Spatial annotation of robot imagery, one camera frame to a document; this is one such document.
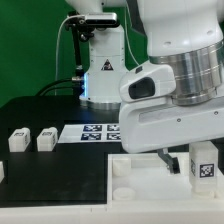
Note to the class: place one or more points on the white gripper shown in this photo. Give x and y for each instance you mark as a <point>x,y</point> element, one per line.
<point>145,128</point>

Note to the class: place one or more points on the white square table top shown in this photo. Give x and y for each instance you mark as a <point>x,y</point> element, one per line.
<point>145,178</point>

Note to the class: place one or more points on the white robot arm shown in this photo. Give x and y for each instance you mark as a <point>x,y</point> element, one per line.
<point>176,97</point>

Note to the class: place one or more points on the white sheet with markers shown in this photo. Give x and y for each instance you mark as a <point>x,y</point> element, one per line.
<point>90,133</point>

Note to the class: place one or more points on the white block left edge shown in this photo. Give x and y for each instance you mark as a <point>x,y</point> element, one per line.
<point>1,171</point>

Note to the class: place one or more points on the white front rail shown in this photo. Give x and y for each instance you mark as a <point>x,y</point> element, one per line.
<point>180,212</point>

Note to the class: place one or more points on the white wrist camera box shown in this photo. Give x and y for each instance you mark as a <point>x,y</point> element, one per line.
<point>147,81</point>

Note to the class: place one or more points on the black camera on stand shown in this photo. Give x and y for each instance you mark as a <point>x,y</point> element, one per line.
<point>82,27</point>

